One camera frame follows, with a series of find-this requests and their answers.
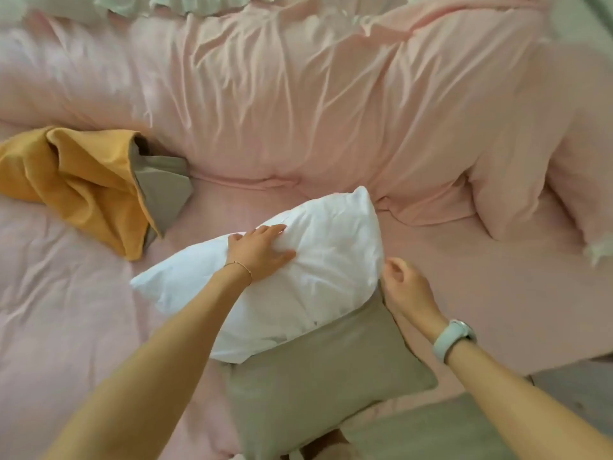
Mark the person's right hand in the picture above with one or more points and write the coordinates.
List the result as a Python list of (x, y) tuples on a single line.
[(412, 292)]

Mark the grey and orange pillowcase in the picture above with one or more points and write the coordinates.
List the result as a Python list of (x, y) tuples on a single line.
[(76, 177), (325, 378)]

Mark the person's left hand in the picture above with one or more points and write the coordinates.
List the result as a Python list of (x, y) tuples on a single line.
[(258, 253)]

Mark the person's left forearm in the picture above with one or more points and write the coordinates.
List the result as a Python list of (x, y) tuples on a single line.
[(143, 378)]

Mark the pink pillow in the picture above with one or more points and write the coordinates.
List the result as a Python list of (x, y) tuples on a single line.
[(550, 138)]

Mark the white pillow insert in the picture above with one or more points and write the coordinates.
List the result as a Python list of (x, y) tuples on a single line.
[(306, 273)]

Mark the person's right forearm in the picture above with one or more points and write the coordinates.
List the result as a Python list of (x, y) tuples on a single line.
[(517, 407)]

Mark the pink ruffled duvet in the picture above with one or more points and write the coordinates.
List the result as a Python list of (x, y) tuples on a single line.
[(287, 100)]

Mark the pink bed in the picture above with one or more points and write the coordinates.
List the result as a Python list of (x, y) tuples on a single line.
[(503, 292)]

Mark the white smartwatch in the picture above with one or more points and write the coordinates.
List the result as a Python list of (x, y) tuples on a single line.
[(448, 340)]

